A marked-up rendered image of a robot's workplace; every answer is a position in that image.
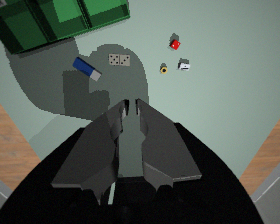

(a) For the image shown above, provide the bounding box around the red die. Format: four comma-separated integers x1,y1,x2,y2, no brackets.
170,39,180,50

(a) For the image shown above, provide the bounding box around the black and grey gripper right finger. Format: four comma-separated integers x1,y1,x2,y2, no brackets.
135,99,264,224

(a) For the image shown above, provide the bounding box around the white domino with black pips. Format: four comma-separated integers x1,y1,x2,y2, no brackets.
109,53,130,66

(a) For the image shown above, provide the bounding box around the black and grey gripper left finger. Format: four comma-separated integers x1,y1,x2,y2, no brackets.
0,99,129,224

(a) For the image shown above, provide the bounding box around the brass hex nut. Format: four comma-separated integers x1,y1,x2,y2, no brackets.
160,66,168,74

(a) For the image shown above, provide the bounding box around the green rack of three bins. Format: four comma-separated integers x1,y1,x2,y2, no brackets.
0,0,130,55

